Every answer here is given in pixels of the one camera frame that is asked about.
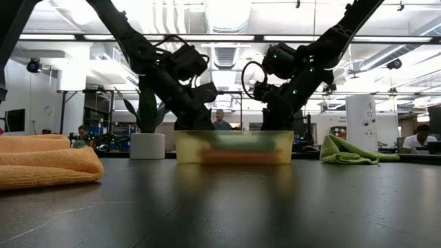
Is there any snake plant in white pot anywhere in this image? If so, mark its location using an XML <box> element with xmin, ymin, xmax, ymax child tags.
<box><xmin>115</xmin><ymin>84</ymin><xmax>170</xmax><ymax>160</ymax></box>

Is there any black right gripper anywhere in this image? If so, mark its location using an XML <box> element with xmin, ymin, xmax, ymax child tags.
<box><xmin>260</xmin><ymin>99</ymin><xmax>296</xmax><ymax>131</ymax></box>

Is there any person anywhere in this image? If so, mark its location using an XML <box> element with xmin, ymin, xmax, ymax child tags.
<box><xmin>70</xmin><ymin>124</ymin><xmax>97</xmax><ymax>149</ymax></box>
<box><xmin>402</xmin><ymin>123</ymin><xmax>438</xmax><ymax>154</ymax></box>
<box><xmin>212</xmin><ymin>108</ymin><xmax>234</xmax><ymax>131</ymax></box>

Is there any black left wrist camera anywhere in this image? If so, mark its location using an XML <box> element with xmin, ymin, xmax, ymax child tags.
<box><xmin>191</xmin><ymin>81</ymin><xmax>219</xmax><ymax>106</ymax></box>

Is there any black ceiling camera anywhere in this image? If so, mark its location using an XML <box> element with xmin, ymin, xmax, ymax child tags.
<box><xmin>26</xmin><ymin>57</ymin><xmax>43</xmax><ymax>74</ymax></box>
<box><xmin>386</xmin><ymin>58</ymin><xmax>403</xmax><ymax>71</ymax></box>

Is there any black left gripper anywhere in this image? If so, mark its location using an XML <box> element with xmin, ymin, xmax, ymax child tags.
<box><xmin>174</xmin><ymin>99</ymin><xmax>216</xmax><ymax>131</ymax></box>

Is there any black wall monitor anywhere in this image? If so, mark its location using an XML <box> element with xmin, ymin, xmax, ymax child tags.
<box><xmin>4</xmin><ymin>108</ymin><xmax>26</xmax><ymax>133</ymax></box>

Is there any silver ceiling duct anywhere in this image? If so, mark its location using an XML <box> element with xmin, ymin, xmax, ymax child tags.
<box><xmin>203</xmin><ymin>0</ymin><xmax>252</xmax><ymax>72</ymax></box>

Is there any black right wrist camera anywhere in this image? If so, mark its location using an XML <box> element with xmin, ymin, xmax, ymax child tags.
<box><xmin>252</xmin><ymin>81</ymin><xmax>276</xmax><ymax>103</ymax></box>

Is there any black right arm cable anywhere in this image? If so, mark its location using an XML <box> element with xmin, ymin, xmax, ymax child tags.
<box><xmin>240</xmin><ymin>61</ymin><xmax>269</xmax><ymax>101</ymax></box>

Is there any yellow translucent plastic bin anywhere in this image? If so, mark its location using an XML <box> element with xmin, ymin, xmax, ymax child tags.
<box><xmin>174</xmin><ymin>130</ymin><xmax>295</xmax><ymax>165</ymax></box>

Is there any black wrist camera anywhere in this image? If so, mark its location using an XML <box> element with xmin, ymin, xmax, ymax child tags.
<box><xmin>252</xmin><ymin>81</ymin><xmax>276</xmax><ymax>103</ymax></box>
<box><xmin>191</xmin><ymin>81</ymin><xmax>219</xmax><ymax>106</ymax></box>

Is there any black metal rack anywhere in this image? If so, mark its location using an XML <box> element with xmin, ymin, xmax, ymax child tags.
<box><xmin>57</xmin><ymin>89</ymin><xmax>116</xmax><ymax>137</ymax></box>

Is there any white pillar kiosk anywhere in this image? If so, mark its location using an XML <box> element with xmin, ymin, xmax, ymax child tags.
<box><xmin>345</xmin><ymin>95</ymin><xmax>378</xmax><ymax>152</ymax></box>

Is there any black equipment stand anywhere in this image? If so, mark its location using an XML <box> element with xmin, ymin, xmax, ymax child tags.
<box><xmin>295</xmin><ymin>113</ymin><xmax>320</xmax><ymax>153</ymax></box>

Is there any green microfiber towel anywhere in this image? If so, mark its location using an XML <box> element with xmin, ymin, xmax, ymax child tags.
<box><xmin>319</xmin><ymin>134</ymin><xmax>400</xmax><ymax>165</ymax></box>

